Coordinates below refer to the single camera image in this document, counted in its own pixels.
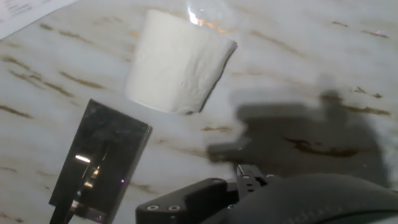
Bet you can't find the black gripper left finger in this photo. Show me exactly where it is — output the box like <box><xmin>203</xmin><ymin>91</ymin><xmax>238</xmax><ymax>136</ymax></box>
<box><xmin>136</xmin><ymin>164</ymin><xmax>265</xmax><ymax>224</ymax></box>

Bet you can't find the marble pattern board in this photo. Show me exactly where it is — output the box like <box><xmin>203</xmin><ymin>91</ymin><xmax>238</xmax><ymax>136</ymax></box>
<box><xmin>0</xmin><ymin>0</ymin><xmax>398</xmax><ymax>224</ymax></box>

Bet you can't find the small blue circuit board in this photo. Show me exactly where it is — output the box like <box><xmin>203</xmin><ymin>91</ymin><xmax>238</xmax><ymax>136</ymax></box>
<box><xmin>49</xmin><ymin>98</ymin><xmax>153</xmax><ymax>224</ymax></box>

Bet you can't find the white paper sheet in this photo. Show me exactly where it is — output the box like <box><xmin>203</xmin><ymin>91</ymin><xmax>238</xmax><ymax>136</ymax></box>
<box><xmin>0</xmin><ymin>0</ymin><xmax>78</xmax><ymax>40</ymax></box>

